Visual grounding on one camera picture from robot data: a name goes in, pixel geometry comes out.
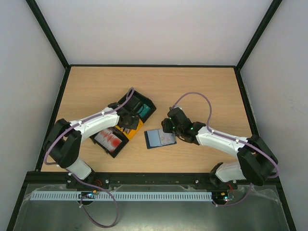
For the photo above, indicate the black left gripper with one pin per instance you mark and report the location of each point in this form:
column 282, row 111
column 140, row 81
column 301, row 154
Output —
column 134, row 124

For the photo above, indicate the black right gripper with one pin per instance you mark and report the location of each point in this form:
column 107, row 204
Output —
column 169, row 124

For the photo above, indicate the black bin with teal cards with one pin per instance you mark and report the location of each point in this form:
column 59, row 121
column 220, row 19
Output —
column 148, row 102

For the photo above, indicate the blue leather card holder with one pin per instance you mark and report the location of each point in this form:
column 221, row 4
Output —
column 157, row 138

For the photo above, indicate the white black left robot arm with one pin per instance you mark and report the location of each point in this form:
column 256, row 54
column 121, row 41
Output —
column 63, row 143

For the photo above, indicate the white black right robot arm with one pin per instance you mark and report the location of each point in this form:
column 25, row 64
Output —
column 255, row 161

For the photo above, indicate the teal card stack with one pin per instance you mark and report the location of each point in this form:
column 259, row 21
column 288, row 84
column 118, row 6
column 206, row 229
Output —
column 144, row 111

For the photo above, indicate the black bin with red cards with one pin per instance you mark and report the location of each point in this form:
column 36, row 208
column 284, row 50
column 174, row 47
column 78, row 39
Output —
column 117, row 133

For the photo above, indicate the red patterned card stack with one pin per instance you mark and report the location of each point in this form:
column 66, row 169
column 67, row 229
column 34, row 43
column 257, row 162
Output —
column 108, row 140

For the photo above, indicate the yellow plastic bin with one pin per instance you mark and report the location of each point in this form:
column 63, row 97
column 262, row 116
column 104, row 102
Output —
column 130, row 133

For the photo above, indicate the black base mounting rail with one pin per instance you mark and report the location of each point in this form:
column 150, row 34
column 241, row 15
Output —
column 200, row 181

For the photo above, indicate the light blue slotted cable duct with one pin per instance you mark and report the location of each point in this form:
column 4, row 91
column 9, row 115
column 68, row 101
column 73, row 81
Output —
column 122, row 196

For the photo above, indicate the black aluminium frame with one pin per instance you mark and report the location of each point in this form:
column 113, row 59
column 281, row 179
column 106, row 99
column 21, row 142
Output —
column 38, row 177

